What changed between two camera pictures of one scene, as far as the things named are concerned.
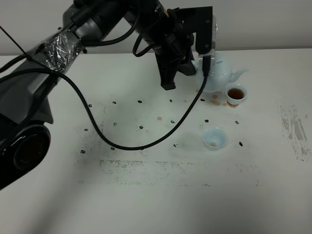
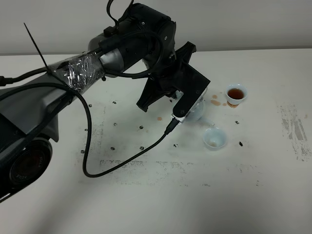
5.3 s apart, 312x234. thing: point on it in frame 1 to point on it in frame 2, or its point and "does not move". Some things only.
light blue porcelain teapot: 220,77 to 197,112
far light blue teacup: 235,94 does not move
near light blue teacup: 214,138 does not move
